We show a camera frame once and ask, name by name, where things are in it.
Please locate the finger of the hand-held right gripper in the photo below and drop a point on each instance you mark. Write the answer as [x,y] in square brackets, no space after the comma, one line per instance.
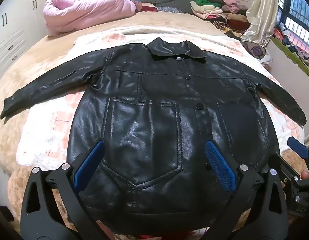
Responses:
[282,167]
[297,147]

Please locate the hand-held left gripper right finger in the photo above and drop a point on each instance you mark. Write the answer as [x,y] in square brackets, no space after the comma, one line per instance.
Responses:
[219,165]

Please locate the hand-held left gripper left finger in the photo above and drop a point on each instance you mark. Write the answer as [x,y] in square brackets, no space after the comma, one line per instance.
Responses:
[90,162]

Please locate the black leather jacket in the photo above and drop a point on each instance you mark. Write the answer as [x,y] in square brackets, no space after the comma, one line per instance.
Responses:
[144,130]

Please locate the heap of clothes on sill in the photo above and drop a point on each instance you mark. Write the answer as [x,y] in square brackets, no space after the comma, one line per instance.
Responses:
[297,47]

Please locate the bag of purple clothes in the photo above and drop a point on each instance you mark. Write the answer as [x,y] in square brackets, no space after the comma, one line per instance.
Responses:
[257,51]

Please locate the pile of folded clothes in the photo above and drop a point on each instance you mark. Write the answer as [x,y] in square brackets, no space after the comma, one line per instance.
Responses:
[214,10]

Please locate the teal and red clothes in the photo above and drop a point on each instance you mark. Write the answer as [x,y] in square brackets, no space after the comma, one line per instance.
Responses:
[142,3]

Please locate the person's right hand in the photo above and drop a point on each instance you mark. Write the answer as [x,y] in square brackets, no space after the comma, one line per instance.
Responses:
[305,175]

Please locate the white orange bear blanket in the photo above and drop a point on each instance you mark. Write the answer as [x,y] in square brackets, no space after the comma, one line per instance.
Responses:
[44,142]

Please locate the green sill mat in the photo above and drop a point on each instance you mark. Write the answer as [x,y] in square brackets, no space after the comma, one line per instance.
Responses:
[289,56]

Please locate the barred window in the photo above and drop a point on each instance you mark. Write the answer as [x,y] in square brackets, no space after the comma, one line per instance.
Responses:
[299,10]

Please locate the cream satin curtain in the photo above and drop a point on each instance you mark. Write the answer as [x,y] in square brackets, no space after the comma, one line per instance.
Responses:
[262,12]

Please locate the pink quilt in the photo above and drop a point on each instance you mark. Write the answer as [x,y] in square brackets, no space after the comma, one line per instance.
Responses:
[82,10]

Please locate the white wardrobe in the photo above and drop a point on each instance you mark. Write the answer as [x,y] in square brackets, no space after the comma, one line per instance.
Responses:
[14,30]

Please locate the dark floral pillow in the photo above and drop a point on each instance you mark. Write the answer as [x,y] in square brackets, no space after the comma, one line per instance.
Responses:
[169,9]

